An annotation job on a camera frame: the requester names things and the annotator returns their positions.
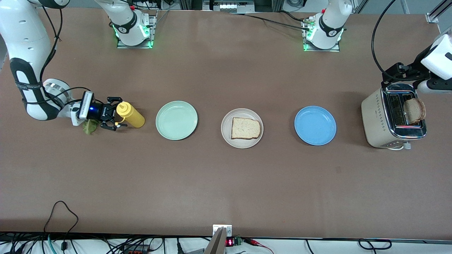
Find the green lettuce leaf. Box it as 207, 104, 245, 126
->
82, 119, 100, 135

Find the yellow squeeze bottle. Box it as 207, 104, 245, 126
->
116, 102, 145, 128

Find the brown bread slice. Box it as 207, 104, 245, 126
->
231, 117, 261, 140
403, 98, 426, 124

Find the pale green plate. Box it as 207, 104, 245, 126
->
156, 101, 198, 141

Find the blue plate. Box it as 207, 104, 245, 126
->
295, 106, 337, 146

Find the beige plate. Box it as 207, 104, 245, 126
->
221, 108, 264, 149

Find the cream and chrome toaster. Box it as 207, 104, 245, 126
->
361, 83, 427, 151

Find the control box with lights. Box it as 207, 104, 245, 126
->
202, 0, 255, 13

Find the red clip lead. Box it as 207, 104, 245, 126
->
243, 238, 274, 254

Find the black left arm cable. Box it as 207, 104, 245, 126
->
371, 0, 397, 82

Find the aluminium frame profile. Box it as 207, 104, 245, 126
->
426, 0, 452, 24

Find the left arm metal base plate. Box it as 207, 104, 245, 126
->
303, 18, 341, 53

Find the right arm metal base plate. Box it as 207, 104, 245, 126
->
117, 11, 157, 49

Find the black cable on table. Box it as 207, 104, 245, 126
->
230, 11, 311, 31

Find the thin black looped cable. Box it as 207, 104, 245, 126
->
43, 201, 79, 251

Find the white metal bracket plate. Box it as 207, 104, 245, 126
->
213, 225, 233, 237

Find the grey aluminium camera post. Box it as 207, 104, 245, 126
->
204, 228, 226, 254

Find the black coiled cable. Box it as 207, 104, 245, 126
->
358, 239, 392, 250

